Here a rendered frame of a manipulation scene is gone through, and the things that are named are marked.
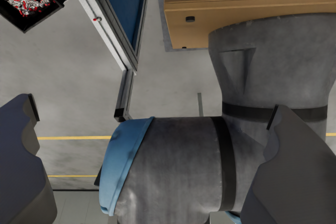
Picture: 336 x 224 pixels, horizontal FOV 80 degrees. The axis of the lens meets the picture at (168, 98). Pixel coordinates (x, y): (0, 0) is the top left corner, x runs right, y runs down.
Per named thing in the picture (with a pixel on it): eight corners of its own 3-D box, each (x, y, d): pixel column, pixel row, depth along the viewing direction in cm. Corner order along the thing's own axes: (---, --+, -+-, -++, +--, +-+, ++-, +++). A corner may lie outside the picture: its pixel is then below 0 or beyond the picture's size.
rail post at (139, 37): (143, -32, 123) (124, 54, 76) (149, -34, 122) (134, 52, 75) (145, -25, 126) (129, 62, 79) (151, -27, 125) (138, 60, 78)
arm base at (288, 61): (407, 5, 16) (394, 129, 17) (308, 38, 31) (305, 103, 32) (210, 20, 18) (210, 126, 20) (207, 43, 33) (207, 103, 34)
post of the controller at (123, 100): (123, 69, 71) (113, 117, 60) (131, 68, 71) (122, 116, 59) (126, 75, 74) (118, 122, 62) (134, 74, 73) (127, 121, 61)
